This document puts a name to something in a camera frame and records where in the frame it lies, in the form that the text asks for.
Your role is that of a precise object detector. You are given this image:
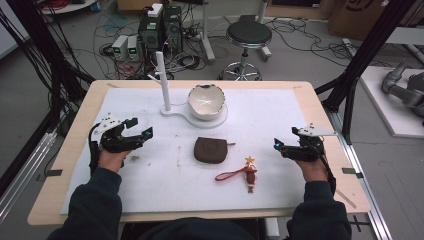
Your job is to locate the white eggshell-shaped bowl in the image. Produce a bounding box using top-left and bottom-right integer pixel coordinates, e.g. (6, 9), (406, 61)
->
(186, 83), (227, 122)

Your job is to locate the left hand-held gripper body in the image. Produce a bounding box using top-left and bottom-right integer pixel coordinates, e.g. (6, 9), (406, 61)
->
(88, 112), (146, 154)

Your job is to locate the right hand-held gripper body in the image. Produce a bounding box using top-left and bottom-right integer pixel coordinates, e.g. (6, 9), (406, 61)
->
(280, 122), (338, 163)

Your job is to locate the black gripper strap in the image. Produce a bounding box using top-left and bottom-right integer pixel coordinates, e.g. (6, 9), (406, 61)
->
(87, 122), (102, 177)

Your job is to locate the white branch stand with tray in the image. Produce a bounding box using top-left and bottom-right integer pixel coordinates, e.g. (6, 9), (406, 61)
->
(147, 50), (230, 130)

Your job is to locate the black frame post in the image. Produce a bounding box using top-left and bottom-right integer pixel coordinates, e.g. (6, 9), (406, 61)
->
(0, 0), (96, 134)
(314, 0), (418, 145)

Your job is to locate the white metal stand leg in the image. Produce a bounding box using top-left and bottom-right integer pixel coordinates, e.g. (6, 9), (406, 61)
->
(199, 0), (217, 65)

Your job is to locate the black round stool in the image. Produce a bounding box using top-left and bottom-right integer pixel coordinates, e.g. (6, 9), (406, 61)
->
(220, 19), (273, 82)

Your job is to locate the black tape piece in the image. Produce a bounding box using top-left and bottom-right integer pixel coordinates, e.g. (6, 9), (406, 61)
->
(35, 168), (64, 183)
(341, 167), (365, 180)

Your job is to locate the white platform board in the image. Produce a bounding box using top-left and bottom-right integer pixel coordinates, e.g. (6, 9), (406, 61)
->
(359, 65), (424, 140)

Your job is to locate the wooden table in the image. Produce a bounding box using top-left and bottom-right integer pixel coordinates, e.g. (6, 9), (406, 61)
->
(27, 79), (372, 227)

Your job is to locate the aluminium rail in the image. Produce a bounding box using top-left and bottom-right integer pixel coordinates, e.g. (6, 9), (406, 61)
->
(0, 129), (58, 223)
(325, 109), (395, 240)

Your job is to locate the white box on computer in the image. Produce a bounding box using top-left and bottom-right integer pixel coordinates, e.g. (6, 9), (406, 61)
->
(147, 2), (164, 19)

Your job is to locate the white round table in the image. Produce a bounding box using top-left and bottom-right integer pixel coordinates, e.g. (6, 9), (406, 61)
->
(39, 0), (98, 16)

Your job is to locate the person's dark torso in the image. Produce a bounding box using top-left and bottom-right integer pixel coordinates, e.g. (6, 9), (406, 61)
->
(135, 216), (262, 240)

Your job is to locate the doll keychain with red strap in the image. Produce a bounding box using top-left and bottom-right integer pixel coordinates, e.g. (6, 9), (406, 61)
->
(214, 155), (259, 194)

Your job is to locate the white power supply unit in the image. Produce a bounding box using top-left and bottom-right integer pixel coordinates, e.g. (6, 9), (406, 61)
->
(111, 34), (130, 62)
(127, 35), (140, 62)

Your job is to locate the person's right hand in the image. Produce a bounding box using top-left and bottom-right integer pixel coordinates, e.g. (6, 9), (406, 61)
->
(294, 159), (330, 184)

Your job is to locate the cardboard box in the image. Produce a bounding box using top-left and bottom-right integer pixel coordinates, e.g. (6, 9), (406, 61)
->
(327, 0), (424, 42)

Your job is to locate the black computer tower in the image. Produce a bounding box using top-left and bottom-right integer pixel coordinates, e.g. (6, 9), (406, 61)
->
(162, 4), (184, 56)
(137, 6), (165, 66)

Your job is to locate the white table mat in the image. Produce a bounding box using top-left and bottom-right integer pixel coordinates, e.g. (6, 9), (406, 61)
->
(59, 87), (308, 215)

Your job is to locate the brown zip pouch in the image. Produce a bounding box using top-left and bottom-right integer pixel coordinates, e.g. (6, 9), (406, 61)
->
(193, 136), (237, 165)

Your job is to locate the person's left hand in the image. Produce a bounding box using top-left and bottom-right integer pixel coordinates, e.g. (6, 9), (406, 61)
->
(97, 148), (132, 175)

